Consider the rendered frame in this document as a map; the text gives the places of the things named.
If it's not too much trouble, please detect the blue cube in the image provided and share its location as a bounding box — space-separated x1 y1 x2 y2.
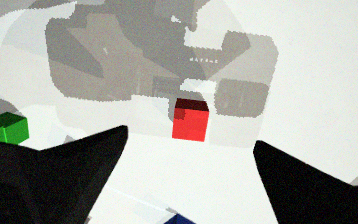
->
163 213 196 224

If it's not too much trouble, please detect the red block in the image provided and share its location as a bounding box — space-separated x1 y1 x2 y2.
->
172 98 209 142

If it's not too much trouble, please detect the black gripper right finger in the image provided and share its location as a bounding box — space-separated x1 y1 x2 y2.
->
253 140 358 224

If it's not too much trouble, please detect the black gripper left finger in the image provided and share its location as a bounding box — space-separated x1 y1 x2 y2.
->
0 125 129 224

